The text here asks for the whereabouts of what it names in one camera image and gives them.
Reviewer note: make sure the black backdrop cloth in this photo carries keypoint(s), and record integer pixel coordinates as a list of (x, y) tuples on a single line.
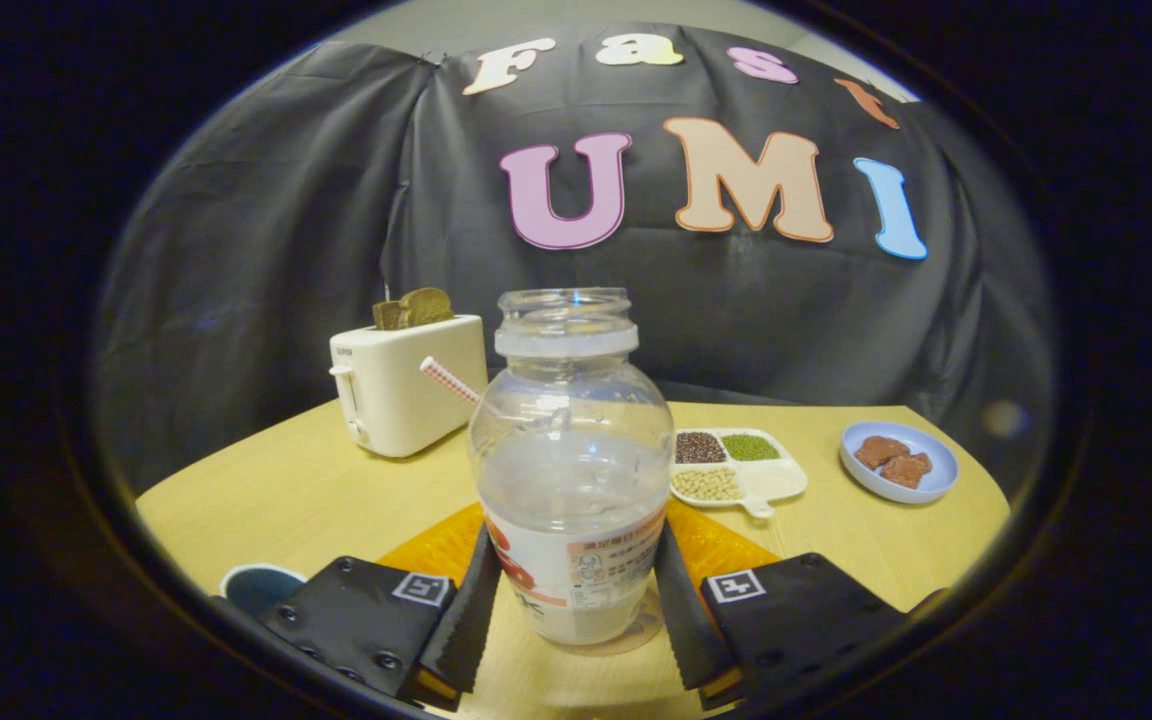
[(286, 250)]

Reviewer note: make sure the pale blue cup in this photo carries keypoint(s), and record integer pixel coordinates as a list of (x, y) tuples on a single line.
[(256, 585)]

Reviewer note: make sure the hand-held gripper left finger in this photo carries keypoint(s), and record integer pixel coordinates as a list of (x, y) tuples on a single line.
[(466, 620)]

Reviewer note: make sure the small blue plate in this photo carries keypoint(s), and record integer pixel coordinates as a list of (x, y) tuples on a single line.
[(926, 480)]

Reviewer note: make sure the clear plastic juice bottle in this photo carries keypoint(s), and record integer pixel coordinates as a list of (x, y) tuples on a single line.
[(571, 480)]

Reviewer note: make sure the light wooden table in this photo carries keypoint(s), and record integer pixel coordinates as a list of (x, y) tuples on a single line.
[(336, 510)]

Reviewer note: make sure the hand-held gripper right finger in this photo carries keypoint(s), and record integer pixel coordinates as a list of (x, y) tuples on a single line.
[(686, 620)]

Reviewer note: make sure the brown meat piece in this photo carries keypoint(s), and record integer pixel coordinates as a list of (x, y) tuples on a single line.
[(906, 470), (879, 451)]

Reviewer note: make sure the white divided dish of grains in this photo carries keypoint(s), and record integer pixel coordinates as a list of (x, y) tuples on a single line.
[(781, 480)]

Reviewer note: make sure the white toaster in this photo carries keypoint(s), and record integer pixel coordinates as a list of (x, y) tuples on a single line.
[(406, 400)]

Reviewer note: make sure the brown toast slices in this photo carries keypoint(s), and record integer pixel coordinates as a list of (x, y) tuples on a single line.
[(421, 308)]

